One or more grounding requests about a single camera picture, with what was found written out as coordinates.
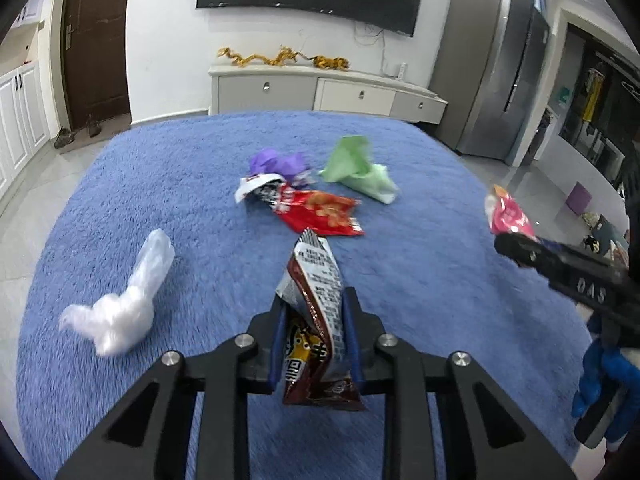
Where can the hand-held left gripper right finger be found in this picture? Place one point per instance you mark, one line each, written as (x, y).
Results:
(353, 355)

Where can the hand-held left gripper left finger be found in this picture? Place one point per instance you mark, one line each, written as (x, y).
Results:
(273, 370)

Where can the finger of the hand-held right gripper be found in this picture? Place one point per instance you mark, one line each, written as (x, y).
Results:
(520, 257)

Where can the pink red packet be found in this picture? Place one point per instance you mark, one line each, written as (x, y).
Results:
(507, 217)

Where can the brown silver snack packet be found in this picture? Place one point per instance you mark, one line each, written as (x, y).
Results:
(315, 285)

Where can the red snack packet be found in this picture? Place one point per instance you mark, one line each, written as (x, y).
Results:
(315, 210)

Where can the white plastic bag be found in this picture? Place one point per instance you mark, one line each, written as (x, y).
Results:
(120, 320)

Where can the black white wrapper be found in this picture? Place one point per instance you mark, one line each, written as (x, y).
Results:
(255, 187)

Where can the green plastic bag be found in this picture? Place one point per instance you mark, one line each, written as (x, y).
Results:
(357, 170)

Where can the purple plastic bag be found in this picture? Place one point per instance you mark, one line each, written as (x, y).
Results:
(265, 162)
(295, 167)

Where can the person's right hand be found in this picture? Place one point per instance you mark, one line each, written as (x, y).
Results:
(600, 365)

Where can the small black object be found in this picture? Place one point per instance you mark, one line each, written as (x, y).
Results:
(591, 243)

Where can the teal sofa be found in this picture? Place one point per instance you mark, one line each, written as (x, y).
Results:
(612, 232)

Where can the pale floor pile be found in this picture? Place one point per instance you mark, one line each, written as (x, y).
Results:
(595, 220)

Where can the purple plastic bin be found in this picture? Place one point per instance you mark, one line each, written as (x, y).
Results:
(578, 199)

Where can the blue fluffy mat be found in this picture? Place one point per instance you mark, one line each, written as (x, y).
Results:
(425, 285)

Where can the dark washing machine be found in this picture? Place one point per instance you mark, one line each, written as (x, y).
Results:
(541, 137)

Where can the row of hanging clothes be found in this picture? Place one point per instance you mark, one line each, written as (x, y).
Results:
(592, 95)

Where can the grey double-door fridge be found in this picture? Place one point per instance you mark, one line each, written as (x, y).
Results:
(480, 70)

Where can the white tower power strip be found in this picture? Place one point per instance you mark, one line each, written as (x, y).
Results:
(403, 71)

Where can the golden tiger figurine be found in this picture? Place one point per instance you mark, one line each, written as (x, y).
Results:
(330, 62)

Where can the grey white television cabinet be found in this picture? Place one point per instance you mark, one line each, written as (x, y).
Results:
(260, 92)

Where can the pair of shoes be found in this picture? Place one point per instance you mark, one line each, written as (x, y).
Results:
(112, 122)

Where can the brown shoe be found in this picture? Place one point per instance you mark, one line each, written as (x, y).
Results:
(92, 126)
(63, 138)

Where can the golden dragon figurine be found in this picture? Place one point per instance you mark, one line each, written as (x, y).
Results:
(245, 57)

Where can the white floor cabinets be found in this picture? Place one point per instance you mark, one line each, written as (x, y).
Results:
(20, 110)

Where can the brown entrance door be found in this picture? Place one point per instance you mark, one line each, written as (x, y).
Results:
(95, 50)

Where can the green wall sticker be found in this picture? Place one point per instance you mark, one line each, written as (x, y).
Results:
(562, 95)

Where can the white wall cabinets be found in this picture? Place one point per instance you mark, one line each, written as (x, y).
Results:
(30, 10)

